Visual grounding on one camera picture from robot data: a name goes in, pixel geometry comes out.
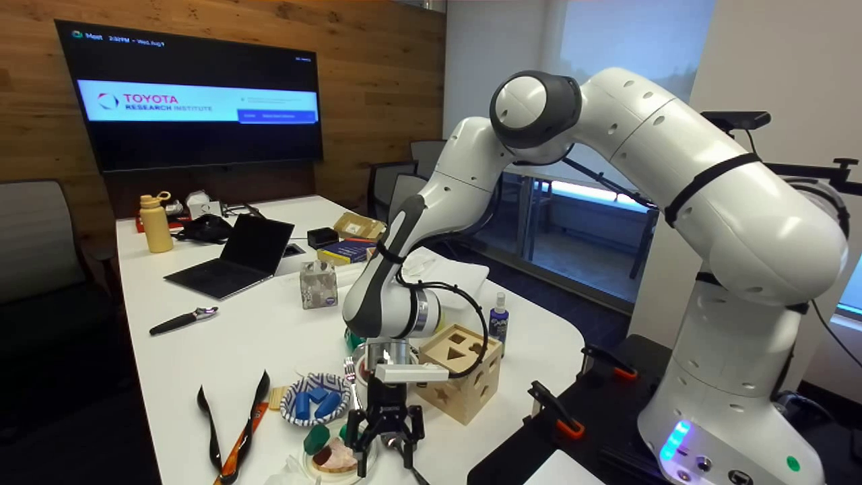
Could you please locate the large wall television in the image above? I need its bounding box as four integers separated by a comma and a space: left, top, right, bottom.
54, 19, 327, 175

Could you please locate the black marker pen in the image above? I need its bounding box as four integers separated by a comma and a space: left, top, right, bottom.
145, 304, 222, 341

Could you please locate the white small item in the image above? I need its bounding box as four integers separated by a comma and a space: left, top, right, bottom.
183, 188, 223, 223

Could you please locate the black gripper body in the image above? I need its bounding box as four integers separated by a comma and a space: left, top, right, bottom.
362, 374, 412, 427

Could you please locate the black cloth bag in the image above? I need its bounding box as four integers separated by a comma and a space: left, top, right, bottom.
173, 214, 238, 246

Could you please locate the black laptop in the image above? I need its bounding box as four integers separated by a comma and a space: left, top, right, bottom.
161, 214, 296, 303

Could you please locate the brown toy food piece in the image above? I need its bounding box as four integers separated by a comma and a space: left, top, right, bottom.
314, 444, 362, 475

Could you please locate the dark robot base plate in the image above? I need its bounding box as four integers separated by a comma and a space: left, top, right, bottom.
466, 335, 695, 485

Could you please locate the white board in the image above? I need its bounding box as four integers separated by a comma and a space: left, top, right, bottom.
522, 448, 607, 485

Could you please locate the yellow water bottle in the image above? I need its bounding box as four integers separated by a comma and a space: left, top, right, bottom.
136, 188, 176, 256

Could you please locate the dark green toy piece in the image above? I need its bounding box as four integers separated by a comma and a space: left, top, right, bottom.
305, 424, 335, 459

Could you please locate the black camera on stand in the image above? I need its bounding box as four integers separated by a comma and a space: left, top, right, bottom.
700, 109, 773, 136

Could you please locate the wooden shape sorter box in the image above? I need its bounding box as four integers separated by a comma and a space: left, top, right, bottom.
411, 322, 506, 430

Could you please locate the small black box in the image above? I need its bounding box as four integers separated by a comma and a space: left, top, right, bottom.
305, 226, 342, 254

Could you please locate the grey office chair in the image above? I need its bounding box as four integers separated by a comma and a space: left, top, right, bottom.
411, 139, 451, 182
370, 160, 420, 223
0, 178, 94, 304

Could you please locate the small clear bottle blue label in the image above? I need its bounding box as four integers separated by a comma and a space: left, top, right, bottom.
487, 294, 512, 347

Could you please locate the tan cardboard box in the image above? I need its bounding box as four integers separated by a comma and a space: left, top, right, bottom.
331, 210, 390, 246

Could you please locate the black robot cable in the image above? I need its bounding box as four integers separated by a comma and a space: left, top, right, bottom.
394, 252, 493, 372

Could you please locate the orange handled tool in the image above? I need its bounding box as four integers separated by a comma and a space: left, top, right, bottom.
195, 369, 274, 485

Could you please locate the orange black clamp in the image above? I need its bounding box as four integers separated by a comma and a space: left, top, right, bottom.
526, 377, 590, 444
582, 345, 644, 389

